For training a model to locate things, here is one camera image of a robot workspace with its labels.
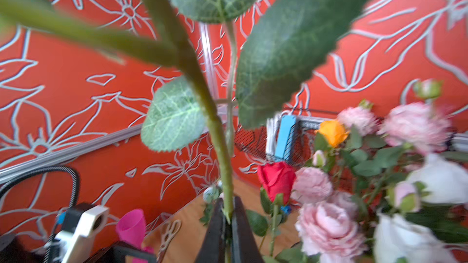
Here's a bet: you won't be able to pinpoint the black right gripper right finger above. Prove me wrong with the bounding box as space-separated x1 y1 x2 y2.
231 196 264 263

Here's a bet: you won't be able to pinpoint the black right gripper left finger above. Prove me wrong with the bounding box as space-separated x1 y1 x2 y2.
195 198 227 263

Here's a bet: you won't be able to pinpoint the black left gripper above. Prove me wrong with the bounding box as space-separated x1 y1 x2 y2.
85 241 157 263

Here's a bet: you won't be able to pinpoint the large red rose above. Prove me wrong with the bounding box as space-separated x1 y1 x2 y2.
246 161 296 258

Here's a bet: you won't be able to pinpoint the orange yellow rose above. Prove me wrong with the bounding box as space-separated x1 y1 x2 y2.
316 119 349 148

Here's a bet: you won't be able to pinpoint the white cream rose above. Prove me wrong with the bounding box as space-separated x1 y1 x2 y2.
406 153 468 205

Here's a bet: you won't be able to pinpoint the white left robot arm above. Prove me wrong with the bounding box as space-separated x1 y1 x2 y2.
1 166 157 263

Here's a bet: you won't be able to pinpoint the pink plastic goblet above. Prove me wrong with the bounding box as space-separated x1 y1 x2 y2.
115 209 154 255

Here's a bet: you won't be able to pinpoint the light blue box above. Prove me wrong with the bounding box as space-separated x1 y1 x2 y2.
274 115 297 162

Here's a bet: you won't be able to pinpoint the small blue flower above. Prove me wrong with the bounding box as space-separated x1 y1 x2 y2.
0 0 396 224

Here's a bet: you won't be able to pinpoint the beige handled scissors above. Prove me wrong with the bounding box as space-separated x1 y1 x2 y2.
157 220 182 263

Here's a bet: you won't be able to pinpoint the black wire basket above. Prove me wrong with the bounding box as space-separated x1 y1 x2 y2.
233 107 468 169

